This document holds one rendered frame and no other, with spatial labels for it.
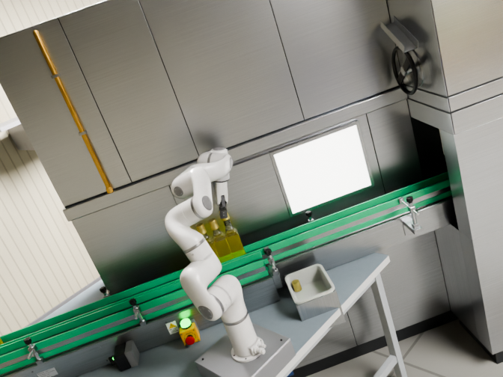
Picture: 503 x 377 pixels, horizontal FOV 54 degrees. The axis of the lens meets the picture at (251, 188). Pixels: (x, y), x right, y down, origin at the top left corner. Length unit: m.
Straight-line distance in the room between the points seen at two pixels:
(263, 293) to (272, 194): 0.45
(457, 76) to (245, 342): 1.26
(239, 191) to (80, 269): 2.64
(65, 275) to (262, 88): 2.93
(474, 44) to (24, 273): 3.68
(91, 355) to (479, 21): 2.03
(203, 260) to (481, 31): 1.31
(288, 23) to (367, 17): 0.35
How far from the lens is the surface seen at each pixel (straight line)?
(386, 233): 2.31
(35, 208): 4.41
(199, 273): 1.62
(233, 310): 1.74
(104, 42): 2.14
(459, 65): 2.04
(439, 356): 2.87
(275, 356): 1.84
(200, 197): 1.65
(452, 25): 2.01
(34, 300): 4.55
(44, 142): 2.25
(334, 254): 2.26
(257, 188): 2.24
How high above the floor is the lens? 2.00
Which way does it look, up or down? 21 degrees down
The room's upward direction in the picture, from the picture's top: 19 degrees counter-clockwise
